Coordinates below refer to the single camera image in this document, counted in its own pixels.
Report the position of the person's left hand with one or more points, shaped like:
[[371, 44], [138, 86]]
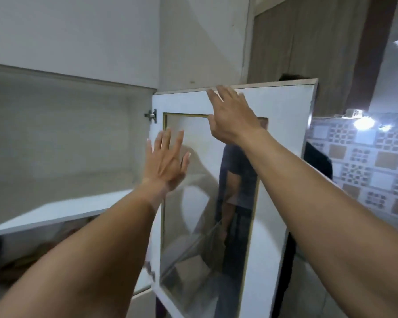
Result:
[[164, 168]]

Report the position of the person's right hand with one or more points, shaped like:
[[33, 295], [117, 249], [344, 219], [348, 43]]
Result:
[[234, 120]]

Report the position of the person's right thumb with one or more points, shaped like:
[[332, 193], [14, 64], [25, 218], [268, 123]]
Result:
[[213, 125]]

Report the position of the person's right middle finger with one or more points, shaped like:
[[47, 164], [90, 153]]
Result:
[[226, 94]]

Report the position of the person's left middle finger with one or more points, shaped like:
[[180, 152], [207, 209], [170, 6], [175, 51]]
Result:
[[167, 140]]

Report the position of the person's left thumb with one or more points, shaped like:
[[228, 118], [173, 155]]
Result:
[[183, 168]]

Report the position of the person's left little finger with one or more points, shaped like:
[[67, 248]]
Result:
[[149, 148]]

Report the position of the white glass cabinet door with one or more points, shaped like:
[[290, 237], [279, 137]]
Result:
[[278, 135]]

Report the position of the person's left forearm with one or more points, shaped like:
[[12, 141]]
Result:
[[86, 258]]

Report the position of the person's right forearm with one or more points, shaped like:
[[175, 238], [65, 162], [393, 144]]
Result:
[[325, 215]]

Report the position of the metal cabinet hinge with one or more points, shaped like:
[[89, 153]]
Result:
[[151, 271], [151, 115]]

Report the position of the white lamp socket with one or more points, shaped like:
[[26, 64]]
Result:
[[354, 113]]

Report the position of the glowing light bulb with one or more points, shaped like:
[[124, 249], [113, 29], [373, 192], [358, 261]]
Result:
[[364, 123]]

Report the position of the grey range hood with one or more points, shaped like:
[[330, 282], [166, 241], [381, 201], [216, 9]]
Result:
[[394, 79]]

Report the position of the white wall cabinet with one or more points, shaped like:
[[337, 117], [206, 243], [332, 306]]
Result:
[[63, 135]]

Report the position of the grey wooden wall panel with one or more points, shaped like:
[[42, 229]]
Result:
[[301, 39]]

